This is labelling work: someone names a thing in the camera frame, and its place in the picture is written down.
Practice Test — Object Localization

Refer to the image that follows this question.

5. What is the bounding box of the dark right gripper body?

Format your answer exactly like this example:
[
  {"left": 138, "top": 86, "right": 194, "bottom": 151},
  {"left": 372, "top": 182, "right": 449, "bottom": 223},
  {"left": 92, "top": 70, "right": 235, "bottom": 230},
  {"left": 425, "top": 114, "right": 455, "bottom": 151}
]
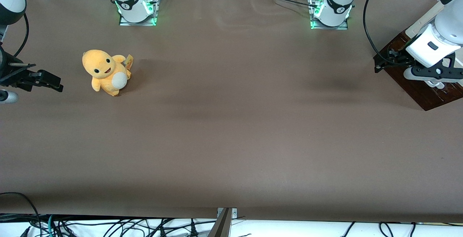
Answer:
[{"left": 0, "top": 45, "right": 37, "bottom": 85}]

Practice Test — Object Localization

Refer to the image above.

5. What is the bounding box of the dark brown wooden drawer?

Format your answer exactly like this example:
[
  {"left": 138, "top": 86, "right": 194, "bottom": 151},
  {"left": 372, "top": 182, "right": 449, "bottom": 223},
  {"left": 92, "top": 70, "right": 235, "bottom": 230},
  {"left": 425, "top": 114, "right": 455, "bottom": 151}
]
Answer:
[{"left": 434, "top": 80, "right": 463, "bottom": 98}]

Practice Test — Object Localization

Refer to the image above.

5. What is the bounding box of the yellow plush toy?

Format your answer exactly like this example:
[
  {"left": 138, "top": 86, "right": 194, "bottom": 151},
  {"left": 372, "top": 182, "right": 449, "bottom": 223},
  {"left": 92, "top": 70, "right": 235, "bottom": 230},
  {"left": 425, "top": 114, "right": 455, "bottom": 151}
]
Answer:
[{"left": 82, "top": 49, "right": 131, "bottom": 97}]

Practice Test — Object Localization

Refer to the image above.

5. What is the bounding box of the brown table cover sheet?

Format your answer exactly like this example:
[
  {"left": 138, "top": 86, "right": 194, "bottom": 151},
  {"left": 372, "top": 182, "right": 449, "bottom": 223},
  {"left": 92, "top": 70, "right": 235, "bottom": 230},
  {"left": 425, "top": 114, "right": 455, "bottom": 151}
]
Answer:
[{"left": 0, "top": 0, "right": 463, "bottom": 224}]

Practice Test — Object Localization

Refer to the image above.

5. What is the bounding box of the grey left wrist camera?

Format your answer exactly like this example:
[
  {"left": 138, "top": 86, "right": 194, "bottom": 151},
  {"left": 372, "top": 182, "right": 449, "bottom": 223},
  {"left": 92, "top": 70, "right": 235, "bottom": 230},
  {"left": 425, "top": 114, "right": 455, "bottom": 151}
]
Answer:
[{"left": 403, "top": 65, "right": 463, "bottom": 84}]

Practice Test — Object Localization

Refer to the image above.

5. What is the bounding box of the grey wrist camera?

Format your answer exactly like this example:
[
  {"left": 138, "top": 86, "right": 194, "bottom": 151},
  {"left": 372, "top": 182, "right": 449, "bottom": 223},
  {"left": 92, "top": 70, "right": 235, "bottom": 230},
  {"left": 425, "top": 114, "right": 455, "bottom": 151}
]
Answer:
[
  {"left": 0, "top": 90, "right": 18, "bottom": 104},
  {"left": 403, "top": 65, "right": 463, "bottom": 84}
]

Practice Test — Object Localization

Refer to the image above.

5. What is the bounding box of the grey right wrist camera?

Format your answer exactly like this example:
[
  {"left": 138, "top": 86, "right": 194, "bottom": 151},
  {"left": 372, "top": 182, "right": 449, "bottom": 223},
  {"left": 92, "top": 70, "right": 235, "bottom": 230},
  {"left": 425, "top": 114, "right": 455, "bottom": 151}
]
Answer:
[{"left": 0, "top": 90, "right": 18, "bottom": 104}]

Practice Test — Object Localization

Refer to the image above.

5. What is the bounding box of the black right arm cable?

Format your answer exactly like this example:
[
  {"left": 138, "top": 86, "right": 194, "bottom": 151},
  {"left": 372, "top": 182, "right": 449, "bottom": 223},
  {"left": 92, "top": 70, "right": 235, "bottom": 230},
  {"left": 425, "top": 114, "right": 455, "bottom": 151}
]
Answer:
[{"left": 13, "top": 13, "right": 29, "bottom": 58}]

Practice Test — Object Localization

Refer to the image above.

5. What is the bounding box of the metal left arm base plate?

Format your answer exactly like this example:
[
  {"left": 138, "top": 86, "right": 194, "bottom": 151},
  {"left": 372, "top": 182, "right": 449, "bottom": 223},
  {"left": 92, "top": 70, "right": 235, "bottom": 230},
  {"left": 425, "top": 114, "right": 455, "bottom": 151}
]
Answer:
[{"left": 310, "top": 0, "right": 349, "bottom": 30}]

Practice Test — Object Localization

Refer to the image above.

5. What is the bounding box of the black looped floor cable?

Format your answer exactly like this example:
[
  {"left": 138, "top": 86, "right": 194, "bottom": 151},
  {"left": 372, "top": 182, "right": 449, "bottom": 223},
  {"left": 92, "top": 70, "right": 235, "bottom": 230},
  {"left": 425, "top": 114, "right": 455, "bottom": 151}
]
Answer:
[{"left": 0, "top": 192, "right": 41, "bottom": 237}]

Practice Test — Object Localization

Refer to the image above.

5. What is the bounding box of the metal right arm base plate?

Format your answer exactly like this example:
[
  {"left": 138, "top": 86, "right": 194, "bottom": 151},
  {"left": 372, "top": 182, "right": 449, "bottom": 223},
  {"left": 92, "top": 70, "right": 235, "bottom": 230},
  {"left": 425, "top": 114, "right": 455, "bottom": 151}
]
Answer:
[{"left": 119, "top": 0, "right": 158, "bottom": 26}]

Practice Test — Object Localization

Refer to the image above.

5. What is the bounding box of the teal cable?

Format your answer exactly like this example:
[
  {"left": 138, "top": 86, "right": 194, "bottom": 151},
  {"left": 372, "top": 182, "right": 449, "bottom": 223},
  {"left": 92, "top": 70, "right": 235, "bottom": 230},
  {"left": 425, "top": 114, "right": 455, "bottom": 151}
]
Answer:
[{"left": 47, "top": 215, "right": 57, "bottom": 237}]

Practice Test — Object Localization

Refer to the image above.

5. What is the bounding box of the silver metal bracket plate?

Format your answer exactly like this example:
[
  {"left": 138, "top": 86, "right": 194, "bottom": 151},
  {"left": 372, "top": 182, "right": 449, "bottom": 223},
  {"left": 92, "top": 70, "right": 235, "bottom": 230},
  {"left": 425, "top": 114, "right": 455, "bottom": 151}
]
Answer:
[{"left": 216, "top": 207, "right": 238, "bottom": 219}]

